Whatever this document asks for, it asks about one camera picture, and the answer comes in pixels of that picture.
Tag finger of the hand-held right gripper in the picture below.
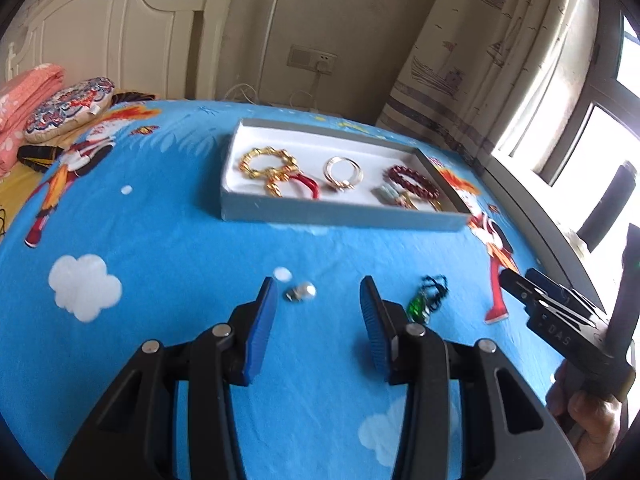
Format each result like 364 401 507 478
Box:
525 267 608 320
498 268 566 317

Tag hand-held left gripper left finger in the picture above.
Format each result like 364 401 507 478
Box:
54 276 278 480

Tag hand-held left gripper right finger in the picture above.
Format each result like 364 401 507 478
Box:
360 276 587 480

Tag green pendant with black cord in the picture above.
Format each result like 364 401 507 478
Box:
406 274 448 323

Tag pearl earring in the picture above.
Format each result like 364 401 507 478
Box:
284 282 317 303

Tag grey shallow cardboard box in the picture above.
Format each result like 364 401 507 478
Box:
220 118 473 233

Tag gold bangle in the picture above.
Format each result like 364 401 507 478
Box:
400 192 443 211

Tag dark red bead bracelet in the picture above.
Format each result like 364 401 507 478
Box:
382 164 443 201

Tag thin gold bangles with pearl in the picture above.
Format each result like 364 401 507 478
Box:
322 156 364 193

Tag red glossy bracelet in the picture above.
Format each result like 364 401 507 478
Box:
265 170 322 202

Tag gold bead bracelet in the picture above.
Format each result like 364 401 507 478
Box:
238 146 299 181

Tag person's right hand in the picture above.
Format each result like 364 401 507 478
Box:
545 360 633 476

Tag grey window ledge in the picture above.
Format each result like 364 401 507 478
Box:
480 157 608 311

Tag black cylinder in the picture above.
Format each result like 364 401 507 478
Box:
577 162 637 251

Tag blue cartoon bedsheet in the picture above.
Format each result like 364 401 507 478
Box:
0 99 576 480

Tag white sheer curtain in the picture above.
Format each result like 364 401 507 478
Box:
500 0 601 161

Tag ship print curtain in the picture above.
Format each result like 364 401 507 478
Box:
375 0 531 171

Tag black and yellow fabric item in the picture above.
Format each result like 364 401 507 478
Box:
16 142 63 173

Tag patterned round pillow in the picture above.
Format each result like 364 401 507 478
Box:
22 77 117 143

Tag white wooden headboard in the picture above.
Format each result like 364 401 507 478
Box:
5 0 236 101

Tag pink folded blanket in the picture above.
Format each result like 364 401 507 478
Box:
0 63 67 178

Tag dark window frame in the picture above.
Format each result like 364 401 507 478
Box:
492 0 640 186

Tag white power cable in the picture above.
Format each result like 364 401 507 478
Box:
220 62 331 111

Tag wall socket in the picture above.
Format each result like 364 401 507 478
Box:
289 45 337 75

